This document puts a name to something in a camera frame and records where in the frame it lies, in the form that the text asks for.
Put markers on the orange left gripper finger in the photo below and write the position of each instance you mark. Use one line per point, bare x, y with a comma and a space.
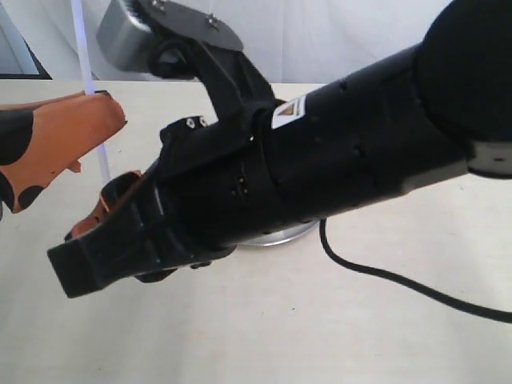
39, 140

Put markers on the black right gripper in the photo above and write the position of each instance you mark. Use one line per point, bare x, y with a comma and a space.
209, 191

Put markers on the white plastic straw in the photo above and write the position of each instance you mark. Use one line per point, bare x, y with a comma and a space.
87, 76

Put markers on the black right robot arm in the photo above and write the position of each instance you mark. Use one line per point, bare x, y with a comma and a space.
435, 111

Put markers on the round stainless steel plate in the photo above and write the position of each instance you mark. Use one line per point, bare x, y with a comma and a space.
276, 236

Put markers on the white backdrop curtain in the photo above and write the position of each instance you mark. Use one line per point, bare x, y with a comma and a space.
289, 41

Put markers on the dark frame at left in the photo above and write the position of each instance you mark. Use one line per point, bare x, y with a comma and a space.
24, 60

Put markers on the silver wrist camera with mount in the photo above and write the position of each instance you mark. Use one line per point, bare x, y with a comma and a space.
175, 42

